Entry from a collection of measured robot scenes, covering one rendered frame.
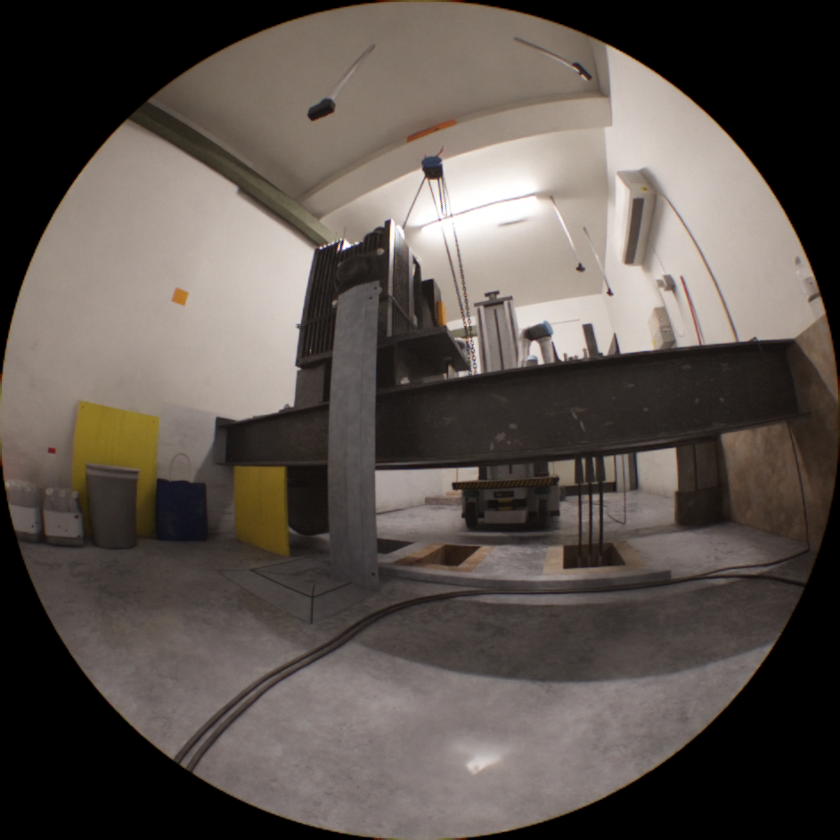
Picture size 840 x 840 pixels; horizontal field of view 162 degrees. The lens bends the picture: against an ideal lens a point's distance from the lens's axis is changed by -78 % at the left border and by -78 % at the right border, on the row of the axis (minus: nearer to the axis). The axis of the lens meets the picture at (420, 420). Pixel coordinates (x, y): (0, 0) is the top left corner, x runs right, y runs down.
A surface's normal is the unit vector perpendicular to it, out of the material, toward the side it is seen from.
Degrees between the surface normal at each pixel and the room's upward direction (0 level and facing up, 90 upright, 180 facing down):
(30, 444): 90
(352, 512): 90
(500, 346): 90
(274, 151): 180
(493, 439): 90
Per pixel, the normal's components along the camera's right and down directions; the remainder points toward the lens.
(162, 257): 0.89, -0.11
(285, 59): 0.02, 0.98
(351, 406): -0.26, -0.18
